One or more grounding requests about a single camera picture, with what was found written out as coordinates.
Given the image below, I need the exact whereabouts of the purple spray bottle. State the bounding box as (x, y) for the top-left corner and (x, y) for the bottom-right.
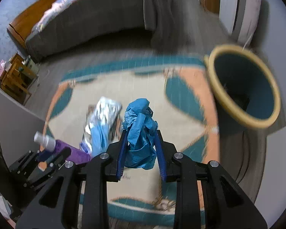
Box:
(33, 131), (92, 164)

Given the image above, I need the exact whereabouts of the teal glove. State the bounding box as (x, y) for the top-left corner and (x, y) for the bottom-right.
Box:
(123, 98), (158, 170)

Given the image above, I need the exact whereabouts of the teal yellow trash bin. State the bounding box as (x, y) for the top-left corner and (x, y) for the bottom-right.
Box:
(204, 44), (281, 135)

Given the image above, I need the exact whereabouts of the wooden bedside stand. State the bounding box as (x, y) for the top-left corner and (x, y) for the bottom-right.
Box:
(0, 53), (39, 105)

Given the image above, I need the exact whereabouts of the silver foil wrapper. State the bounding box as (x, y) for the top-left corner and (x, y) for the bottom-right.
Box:
(84, 96), (122, 141)

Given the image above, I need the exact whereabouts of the patterned teal beige rug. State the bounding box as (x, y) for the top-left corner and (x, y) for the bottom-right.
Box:
(43, 56), (219, 226)

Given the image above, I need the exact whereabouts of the wooden headboard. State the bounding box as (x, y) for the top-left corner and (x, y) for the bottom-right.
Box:
(7, 0), (56, 49)

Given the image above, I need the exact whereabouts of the light blue quilt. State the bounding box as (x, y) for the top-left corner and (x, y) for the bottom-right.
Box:
(32, 0), (125, 34)

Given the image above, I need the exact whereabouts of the bed with grey cover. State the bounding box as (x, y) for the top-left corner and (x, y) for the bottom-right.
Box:
(25, 0), (177, 61)

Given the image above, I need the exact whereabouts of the white air purifier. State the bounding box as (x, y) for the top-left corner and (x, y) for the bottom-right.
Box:
(219, 0), (261, 46)

